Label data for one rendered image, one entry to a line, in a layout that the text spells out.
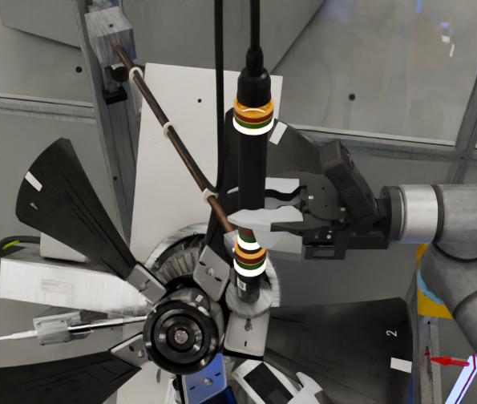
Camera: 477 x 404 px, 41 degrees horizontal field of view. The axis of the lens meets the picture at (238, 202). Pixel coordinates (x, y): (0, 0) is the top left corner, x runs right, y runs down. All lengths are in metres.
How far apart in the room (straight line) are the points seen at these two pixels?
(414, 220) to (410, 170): 0.91
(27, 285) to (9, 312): 1.39
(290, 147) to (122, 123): 0.68
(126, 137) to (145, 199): 0.36
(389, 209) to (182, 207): 0.53
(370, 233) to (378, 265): 1.17
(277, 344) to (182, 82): 0.52
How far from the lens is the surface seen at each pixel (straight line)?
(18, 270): 1.23
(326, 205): 0.79
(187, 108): 1.22
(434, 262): 0.90
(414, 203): 0.81
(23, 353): 2.50
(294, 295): 2.16
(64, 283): 1.20
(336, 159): 0.73
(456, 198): 0.83
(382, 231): 0.84
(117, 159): 1.63
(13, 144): 1.94
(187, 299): 0.97
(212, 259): 1.02
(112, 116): 1.53
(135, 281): 1.06
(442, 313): 1.33
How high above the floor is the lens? 2.07
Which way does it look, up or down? 47 degrees down
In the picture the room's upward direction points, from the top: straight up
